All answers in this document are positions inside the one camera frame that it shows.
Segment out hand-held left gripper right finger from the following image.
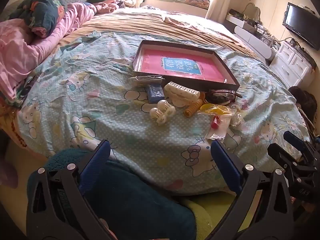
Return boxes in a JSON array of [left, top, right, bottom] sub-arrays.
[[210, 140, 295, 240]]

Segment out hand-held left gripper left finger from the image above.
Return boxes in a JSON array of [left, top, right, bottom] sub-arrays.
[[26, 140, 118, 240]]

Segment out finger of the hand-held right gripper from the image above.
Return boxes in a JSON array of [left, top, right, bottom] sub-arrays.
[[283, 131, 320, 160], [267, 143, 304, 173]]

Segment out bagged red ball earrings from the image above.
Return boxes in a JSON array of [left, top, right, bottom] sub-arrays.
[[205, 112, 234, 140]]

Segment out bagged yellow earrings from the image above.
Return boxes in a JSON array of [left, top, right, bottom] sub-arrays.
[[200, 102, 234, 117]]

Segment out brown strap wristwatch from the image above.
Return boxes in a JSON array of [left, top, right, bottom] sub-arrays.
[[205, 89, 243, 105]]

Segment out small blue box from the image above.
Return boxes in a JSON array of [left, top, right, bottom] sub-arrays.
[[146, 84, 165, 104]]

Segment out bagged pearl earrings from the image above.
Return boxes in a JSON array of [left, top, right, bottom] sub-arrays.
[[129, 75, 164, 84]]

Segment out cardboard tray with pink bottom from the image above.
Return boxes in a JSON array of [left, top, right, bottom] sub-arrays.
[[132, 39, 240, 92]]

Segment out dark fluffy bag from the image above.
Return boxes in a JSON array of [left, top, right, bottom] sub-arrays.
[[287, 86, 318, 130]]

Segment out bagged white beaded accessory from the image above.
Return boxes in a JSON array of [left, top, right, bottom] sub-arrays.
[[229, 104, 247, 128]]

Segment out cartoon cat printed bed sheet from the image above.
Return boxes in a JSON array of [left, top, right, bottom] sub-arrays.
[[17, 30, 310, 195]]

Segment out yellow-green fleece cloth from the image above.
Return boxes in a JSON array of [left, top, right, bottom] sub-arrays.
[[180, 192, 253, 240]]

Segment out teal fleece clothing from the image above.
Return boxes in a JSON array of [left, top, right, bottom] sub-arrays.
[[26, 149, 197, 240]]

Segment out white drawer dresser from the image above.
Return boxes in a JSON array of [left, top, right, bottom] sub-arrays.
[[269, 41, 317, 88]]

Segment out small white hair claw clip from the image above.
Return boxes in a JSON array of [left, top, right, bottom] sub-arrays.
[[149, 107, 167, 126], [157, 99, 176, 117]]

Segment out large white hair claw clip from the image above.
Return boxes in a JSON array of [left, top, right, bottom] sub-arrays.
[[164, 81, 200, 108]]

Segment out white grey vanity cabinet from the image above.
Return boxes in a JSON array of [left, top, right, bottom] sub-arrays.
[[225, 12, 272, 58]]

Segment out black flat television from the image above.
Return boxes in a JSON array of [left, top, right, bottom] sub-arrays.
[[282, 2, 320, 51]]

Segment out pink quilt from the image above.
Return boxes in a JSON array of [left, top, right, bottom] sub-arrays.
[[0, 2, 97, 105]]

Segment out vanity mirror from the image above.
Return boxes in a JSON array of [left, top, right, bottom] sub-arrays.
[[244, 2, 262, 22]]

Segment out tan blanket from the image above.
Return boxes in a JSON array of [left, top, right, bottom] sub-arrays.
[[59, 7, 258, 58]]

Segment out clothes pile on bed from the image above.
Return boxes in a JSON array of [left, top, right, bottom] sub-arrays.
[[86, 0, 137, 13]]

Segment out orange spiral hair tie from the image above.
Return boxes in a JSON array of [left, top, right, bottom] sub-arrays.
[[184, 92, 206, 118]]

